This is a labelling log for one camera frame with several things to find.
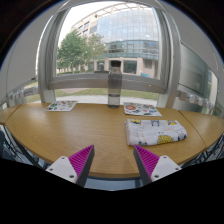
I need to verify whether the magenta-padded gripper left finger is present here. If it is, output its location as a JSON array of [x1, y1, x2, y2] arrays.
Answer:
[[45, 144, 96, 188]]

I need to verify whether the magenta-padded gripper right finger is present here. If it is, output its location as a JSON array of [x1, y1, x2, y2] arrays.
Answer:
[[132, 144, 183, 186]]

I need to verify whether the white cartoon print towel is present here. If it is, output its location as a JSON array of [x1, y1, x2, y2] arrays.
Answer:
[[124, 118, 189, 147]]

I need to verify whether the large colourful sticker sheet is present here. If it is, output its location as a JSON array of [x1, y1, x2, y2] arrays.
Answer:
[[122, 101, 163, 118]]

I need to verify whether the small colourful sticker sheet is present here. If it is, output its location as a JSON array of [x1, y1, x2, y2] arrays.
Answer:
[[43, 100, 79, 113]]

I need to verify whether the clear grey drink bottle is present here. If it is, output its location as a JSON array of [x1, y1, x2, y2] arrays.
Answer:
[[107, 60, 123, 110]]

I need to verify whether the green tree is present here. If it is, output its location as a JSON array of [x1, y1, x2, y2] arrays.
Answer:
[[56, 30, 108, 75]]

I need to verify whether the glass fronted building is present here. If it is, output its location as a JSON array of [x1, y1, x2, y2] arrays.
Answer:
[[71, 2, 161, 80]]

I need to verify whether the grey window frame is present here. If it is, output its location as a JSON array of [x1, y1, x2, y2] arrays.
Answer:
[[36, 0, 182, 105]]

